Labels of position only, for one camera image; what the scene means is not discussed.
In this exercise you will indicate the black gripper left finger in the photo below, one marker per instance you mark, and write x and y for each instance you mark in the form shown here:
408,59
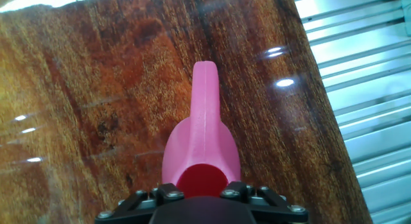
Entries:
128,212

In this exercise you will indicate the pink plastic watering can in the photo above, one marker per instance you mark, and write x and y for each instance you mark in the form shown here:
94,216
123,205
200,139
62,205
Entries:
202,137

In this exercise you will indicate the glossy wood grain board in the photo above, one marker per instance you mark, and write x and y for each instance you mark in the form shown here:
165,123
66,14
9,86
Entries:
96,89

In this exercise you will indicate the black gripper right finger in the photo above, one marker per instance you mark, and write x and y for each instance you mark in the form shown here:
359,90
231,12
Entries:
273,214

